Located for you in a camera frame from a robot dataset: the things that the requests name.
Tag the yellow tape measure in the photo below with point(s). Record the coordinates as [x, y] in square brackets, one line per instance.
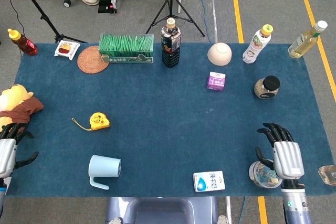
[99, 121]

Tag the red sauce bottle yellow cap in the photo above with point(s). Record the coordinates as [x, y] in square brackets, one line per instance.
[26, 45]

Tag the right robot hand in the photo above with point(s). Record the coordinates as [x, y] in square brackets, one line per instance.
[287, 158]

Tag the dark tea bottle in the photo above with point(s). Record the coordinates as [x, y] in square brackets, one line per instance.
[170, 48]

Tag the clear tub of clips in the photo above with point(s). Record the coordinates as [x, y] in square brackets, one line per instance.
[262, 176]

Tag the yellow oil bottle white cap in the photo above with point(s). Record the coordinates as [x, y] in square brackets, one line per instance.
[304, 41]

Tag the glass jar black lid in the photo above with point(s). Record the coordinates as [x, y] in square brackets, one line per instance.
[266, 87]

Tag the light blue plastic mug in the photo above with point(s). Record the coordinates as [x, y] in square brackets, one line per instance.
[103, 166]

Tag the white red snack packet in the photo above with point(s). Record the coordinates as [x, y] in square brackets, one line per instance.
[67, 49]

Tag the blue table mat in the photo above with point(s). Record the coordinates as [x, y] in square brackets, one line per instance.
[168, 129]

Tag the white blue milk carton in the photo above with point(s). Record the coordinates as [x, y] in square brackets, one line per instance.
[210, 180]

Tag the grey blue robot torso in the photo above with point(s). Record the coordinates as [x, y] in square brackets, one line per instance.
[162, 211]

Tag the beige bowl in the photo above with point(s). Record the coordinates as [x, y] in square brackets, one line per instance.
[220, 53]

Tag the black power strip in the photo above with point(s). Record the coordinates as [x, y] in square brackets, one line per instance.
[105, 1]

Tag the black light stand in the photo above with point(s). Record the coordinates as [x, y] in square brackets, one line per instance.
[43, 16]

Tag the small purple box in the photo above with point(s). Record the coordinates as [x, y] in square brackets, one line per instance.
[215, 81]

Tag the clear green tea bag box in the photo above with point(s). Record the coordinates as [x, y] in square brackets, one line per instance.
[126, 47]

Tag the yellow brown plush toy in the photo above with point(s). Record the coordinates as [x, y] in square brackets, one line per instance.
[15, 103]

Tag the glass ashtray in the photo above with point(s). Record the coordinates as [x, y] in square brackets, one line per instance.
[328, 175]

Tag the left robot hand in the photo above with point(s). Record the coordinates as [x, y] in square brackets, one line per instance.
[6, 153]

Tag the round woven coaster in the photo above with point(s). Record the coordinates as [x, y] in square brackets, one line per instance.
[89, 62]

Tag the white drink bottle yellow cap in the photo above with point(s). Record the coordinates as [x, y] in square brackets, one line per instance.
[256, 47]

